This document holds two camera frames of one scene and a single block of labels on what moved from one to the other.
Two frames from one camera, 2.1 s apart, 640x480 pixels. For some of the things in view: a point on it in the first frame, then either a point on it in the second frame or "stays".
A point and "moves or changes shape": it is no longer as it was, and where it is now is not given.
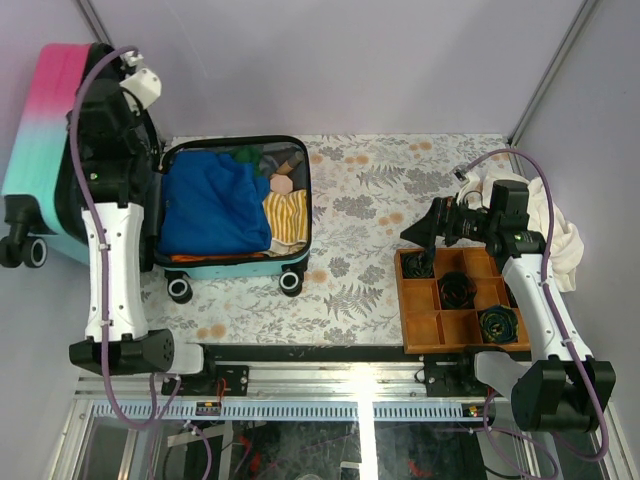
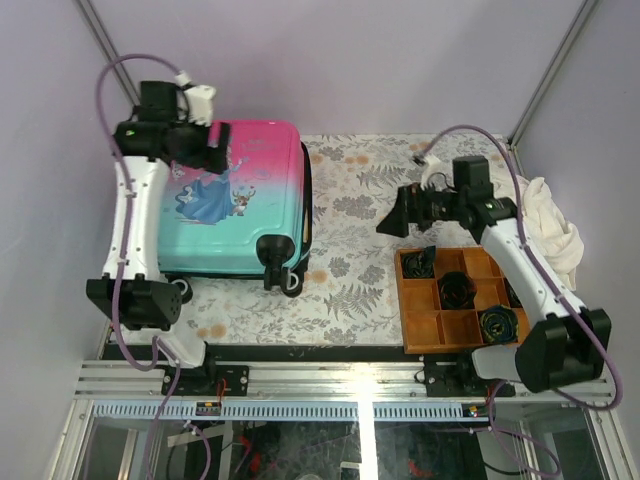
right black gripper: x=439 y=221 → x=409 y=206
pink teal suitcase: x=224 y=206 moves or changes shape
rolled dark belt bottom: x=499 y=324 stays
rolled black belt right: x=511 y=297 stays
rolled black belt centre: x=457 y=290 stays
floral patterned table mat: x=366 y=190 stays
